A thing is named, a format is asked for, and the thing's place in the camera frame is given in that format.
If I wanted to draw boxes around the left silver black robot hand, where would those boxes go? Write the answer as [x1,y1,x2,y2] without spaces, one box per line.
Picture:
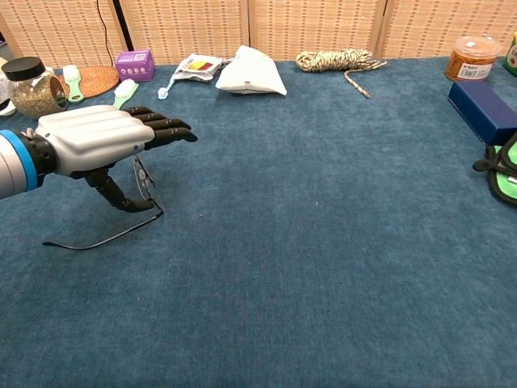
[30,104,199,213]

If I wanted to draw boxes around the black wire eyeglasses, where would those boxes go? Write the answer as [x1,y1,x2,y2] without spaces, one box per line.
[42,155,166,251]

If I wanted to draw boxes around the mint green scrub brush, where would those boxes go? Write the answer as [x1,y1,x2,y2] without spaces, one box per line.
[62,64,86,103]
[111,78,140,110]

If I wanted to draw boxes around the round woven rattan coaster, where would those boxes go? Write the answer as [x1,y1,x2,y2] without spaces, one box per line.
[56,65,121,99]

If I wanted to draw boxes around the glass jar with black lid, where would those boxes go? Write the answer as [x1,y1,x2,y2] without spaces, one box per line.
[2,56,68,121]

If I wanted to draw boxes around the small purple box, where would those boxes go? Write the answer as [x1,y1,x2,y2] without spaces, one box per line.
[115,49,156,83]

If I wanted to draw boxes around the light blue toothbrush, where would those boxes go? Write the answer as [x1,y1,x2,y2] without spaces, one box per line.
[157,76,179,100]

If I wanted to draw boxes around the black stand pole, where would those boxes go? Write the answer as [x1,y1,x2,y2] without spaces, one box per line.
[111,0,134,48]

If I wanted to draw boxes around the white snack packet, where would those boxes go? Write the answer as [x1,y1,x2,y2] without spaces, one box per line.
[173,53,224,83]

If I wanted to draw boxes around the white cloth bag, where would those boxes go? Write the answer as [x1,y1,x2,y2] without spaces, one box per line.
[214,44,288,97]

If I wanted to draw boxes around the blue felt table cover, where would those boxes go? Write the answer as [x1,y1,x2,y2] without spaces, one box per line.
[0,56,517,388]

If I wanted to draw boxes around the bamboo folding screen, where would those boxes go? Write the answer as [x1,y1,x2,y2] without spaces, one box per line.
[0,0,517,68]

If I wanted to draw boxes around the orange brown plastic tub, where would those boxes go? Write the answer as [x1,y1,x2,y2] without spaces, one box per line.
[444,35,503,82]

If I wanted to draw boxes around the dark blue rectangular box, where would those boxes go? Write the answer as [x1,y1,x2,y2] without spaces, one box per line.
[447,80,517,147]

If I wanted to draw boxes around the green cloth with black trim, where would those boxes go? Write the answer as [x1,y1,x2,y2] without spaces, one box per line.
[473,133,517,210]

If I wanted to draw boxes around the green container with yellow lid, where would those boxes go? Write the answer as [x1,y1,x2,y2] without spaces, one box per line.
[503,34,517,78]

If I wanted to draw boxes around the thin black cable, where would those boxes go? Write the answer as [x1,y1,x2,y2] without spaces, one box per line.
[96,0,112,68]

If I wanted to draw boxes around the coiled beige patterned rope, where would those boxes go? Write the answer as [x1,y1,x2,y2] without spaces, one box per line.
[295,48,389,99]

